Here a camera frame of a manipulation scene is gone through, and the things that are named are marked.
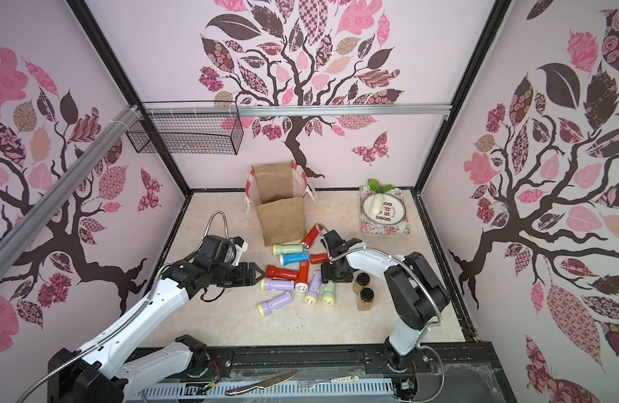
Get back aluminium frame bar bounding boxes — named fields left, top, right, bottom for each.
left=144, top=103, right=452, bottom=117

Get white slotted cable duct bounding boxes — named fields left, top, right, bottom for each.
left=143, top=379, right=393, bottom=402

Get purple flashlight right upright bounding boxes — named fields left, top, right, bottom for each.
left=304, top=270, right=322, bottom=305

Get red flashlight right of blue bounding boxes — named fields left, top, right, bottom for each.
left=309, top=253, right=330, bottom=265

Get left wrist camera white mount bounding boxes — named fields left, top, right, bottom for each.
left=227, top=237, right=248, bottom=266

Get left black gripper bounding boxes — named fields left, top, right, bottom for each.
left=210, top=263, right=266, bottom=288

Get white patterned plate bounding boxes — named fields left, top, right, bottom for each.
left=362, top=193, right=407, bottom=226

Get table knife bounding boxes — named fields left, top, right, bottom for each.
left=224, top=370, right=299, bottom=397

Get burlap tote bag red trim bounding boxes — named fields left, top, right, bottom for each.
left=245, top=161, right=316, bottom=247

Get green flashlight right upright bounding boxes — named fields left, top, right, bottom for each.
left=322, top=281, right=336, bottom=306

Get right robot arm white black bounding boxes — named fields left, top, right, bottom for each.
left=321, top=230, right=450, bottom=372

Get white radish toy green leaves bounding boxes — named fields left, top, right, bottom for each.
left=368, top=179, right=394, bottom=217

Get purple flashlight bottom diagonal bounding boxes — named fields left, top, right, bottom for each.
left=257, top=292, right=294, bottom=317

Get flexible metal conduit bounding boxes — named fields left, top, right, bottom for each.
left=317, top=225, right=450, bottom=331
left=14, top=210, right=230, bottom=403

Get spice jar black lid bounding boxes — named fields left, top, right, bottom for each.
left=356, top=287, right=375, bottom=312
left=352, top=272, right=371, bottom=295

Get left aluminium frame bar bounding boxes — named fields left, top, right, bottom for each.
left=0, top=106, right=140, bottom=280

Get right flexible metal conduit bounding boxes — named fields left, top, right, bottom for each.
left=317, top=225, right=450, bottom=331

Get red flashlight centre horizontal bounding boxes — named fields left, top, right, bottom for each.
left=265, top=265, right=299, bottom=281

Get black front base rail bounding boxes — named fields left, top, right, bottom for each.
left=132, top=342, right=497, bottom=379

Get left flexible metal conduit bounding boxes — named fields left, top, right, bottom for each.
left=14, top=210, right=230, bottom=403

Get spice jar black lid lower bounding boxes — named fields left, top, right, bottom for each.
left=356, top=287, right=375, bottom=312

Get red flashlight by bag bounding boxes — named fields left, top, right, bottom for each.
left=300, top=223, right=322, bottom=250

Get red flashlight white head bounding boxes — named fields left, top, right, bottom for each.
left=294, top=260, right=310, bottom=292

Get purple flashlight centre horizontal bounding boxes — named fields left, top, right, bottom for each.
left=260, top=278, right=295, bottom=292

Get aluminium frame bar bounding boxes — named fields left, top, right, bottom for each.
left=144, top=103, right=452, bottom=117
left=0, top=106, right=140, bottom=280

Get green flashlight near bag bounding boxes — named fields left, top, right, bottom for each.
left=272, top=243, right=304, bottom=255

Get black wire wall basket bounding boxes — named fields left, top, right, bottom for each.
left=126, top=101, right=244, bottom=155

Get spice jar black lid upper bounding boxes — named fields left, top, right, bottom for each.
left=352, top=272, right=371, bottom=295

